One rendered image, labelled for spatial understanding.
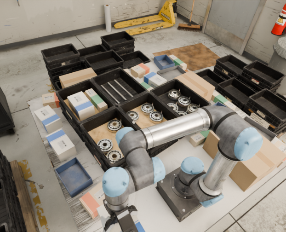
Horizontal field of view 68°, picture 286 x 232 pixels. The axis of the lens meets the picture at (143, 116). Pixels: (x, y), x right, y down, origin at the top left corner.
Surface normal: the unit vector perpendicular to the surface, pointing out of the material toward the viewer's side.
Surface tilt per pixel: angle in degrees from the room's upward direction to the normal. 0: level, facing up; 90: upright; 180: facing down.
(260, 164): 0
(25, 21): 90
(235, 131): 42
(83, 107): 0
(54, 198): 0
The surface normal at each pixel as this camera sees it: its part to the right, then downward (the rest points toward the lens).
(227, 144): -0.87, 0.31
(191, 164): -0.04, -0.78
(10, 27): 0.54, 0.63
